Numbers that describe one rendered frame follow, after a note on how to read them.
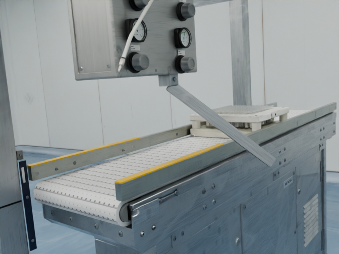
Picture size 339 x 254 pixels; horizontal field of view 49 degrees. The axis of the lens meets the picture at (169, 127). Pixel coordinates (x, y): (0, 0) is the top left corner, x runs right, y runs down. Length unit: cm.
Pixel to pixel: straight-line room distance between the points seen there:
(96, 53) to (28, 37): 579
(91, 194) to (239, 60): 106
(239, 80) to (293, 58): 233
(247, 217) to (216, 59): 319
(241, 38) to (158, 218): 105
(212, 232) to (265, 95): 312
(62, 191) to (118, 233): 15
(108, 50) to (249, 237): 80
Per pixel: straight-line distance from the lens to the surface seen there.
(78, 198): 74
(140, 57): 58
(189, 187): 79
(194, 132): 123
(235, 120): 114
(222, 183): 91
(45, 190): 83
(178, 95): 76
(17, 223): 88
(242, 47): 162
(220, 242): 105
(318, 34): 388
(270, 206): 132
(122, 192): 64
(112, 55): 58
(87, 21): 63
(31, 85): 642
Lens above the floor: 115
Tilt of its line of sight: 8 degrees down
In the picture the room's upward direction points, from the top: 4 degrees counter-clockwise
